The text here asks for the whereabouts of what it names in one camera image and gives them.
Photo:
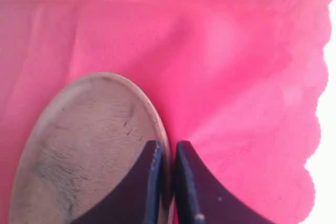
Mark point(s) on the red tablecloth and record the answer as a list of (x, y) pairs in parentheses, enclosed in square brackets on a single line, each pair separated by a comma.
[(240, 79)]

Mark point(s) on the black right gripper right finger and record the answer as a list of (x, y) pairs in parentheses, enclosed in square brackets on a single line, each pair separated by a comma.
[(200, 197)]

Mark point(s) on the brown wooden plate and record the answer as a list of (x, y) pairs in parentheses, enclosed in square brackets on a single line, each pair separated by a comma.
[(83, 144)]

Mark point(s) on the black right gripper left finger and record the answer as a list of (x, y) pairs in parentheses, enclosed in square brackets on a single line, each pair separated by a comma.
[(136, 199)]

